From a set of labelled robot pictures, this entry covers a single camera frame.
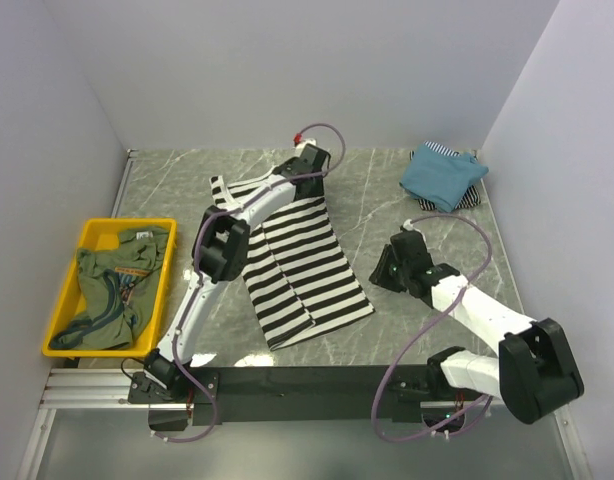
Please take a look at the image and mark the dark striped folded garment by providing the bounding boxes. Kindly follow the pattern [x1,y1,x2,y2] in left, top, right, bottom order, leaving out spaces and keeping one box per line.
[417,185,481,212]

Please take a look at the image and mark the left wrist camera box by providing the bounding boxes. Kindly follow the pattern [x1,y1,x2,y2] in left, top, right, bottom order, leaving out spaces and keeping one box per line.
[293,133,318,156]

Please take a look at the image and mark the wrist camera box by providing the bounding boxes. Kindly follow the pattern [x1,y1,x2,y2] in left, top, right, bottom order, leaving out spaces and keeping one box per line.
[293,133,318,156]
[400,219,418,232]

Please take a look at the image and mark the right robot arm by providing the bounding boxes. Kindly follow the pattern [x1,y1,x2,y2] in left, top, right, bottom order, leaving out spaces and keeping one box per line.
[370,230,585,424]

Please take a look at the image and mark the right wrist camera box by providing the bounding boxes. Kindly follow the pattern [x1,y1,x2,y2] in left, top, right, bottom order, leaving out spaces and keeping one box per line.
[400,219,418,232]

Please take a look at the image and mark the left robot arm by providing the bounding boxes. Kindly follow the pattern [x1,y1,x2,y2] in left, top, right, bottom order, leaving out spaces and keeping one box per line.
[144,143,331,402]

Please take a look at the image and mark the olive green garment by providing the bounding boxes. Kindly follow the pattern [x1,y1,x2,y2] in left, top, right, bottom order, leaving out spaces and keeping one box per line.
[49,225,169,351]

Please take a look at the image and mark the teal ribbed tank top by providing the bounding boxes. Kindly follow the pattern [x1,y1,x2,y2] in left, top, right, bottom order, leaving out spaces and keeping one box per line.
[399,142,489,213]

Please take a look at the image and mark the aluminium rail frame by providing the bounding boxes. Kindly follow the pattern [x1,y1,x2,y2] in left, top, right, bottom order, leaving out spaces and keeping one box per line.
[40,364,569,416]

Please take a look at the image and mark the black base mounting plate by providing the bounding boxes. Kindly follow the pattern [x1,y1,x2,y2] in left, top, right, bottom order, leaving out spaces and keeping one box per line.
[128,365,478,426]

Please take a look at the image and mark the blue white striped folded garment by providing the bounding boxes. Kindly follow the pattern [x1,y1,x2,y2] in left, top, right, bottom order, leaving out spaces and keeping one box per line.
[425,141,459,157]

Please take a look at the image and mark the black white striped garment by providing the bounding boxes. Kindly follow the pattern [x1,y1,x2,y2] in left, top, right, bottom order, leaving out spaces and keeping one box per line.
[208,174,376,352]

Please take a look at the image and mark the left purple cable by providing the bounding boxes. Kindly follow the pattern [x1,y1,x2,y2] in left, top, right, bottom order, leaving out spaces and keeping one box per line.
[146,122,347,444]

